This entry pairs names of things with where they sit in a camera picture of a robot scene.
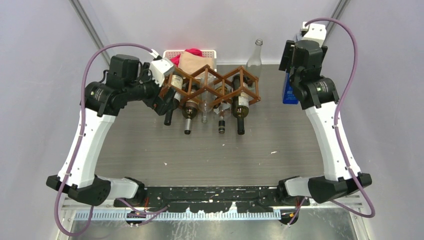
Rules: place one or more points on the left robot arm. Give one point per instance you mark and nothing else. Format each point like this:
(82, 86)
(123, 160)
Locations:
(127, 80)

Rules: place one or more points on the small clear bottle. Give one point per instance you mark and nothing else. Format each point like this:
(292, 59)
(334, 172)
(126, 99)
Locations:
(206, 98)

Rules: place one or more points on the dark green bottle right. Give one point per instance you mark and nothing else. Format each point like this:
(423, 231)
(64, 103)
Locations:
(240, 103)

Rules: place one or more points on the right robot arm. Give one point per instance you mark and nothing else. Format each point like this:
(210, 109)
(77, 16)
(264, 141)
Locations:
(319, 99)

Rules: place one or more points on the blue square glass bottle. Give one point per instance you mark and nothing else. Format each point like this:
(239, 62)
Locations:
(288, 97)

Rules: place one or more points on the white plastic basket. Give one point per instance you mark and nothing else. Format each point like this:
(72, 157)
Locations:
(206, 53)

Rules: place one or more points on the pink red cloth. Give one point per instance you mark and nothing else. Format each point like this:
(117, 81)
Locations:
(194, 51)

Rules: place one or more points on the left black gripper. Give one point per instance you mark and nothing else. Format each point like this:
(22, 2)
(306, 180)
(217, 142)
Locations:
(161, 106)

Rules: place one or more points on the brown wooden wine rack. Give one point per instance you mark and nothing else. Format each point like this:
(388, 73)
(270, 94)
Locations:
(195, 78)

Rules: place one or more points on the clear glass wine bottle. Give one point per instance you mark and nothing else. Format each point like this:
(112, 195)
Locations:
(254, 63)

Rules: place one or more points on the beige cloth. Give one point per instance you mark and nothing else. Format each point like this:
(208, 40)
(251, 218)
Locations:
(190, 63)

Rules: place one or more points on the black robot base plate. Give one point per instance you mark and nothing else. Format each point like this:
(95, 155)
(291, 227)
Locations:
(214, 199)

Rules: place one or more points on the green bottle silver capsule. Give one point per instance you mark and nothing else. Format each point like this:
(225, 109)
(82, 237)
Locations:
(189, 112)

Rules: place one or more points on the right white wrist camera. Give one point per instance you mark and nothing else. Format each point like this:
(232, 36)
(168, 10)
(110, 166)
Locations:
(313, 32)

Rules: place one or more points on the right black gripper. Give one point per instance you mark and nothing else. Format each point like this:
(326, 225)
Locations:
(285, 62)

